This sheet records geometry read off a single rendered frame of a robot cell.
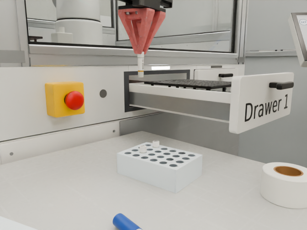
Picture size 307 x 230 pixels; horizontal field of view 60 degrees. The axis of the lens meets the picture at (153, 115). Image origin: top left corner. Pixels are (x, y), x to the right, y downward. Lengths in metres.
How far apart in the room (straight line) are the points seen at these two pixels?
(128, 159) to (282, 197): 0.24
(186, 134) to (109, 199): 0.61
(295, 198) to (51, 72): 0.51
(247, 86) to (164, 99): 0.21
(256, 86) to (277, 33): 1.81
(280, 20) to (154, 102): 1.82
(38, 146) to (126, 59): 0.31
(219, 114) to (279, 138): 1.86
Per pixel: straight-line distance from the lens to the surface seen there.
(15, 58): 0.60
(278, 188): 0.41
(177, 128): 0.93
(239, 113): 0.53
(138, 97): 0.72
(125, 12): 0.49
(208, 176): 0.48
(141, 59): 0.49
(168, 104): 0.65
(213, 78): 1.03
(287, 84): 0.63
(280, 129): 2.39
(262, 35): 2.42
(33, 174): 0.53
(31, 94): 0.61
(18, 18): 0.61
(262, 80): 0.61
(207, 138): 1.09
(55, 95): 0.59
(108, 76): 0.70
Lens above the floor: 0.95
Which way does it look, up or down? 11 degrees down
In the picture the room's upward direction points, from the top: straight up
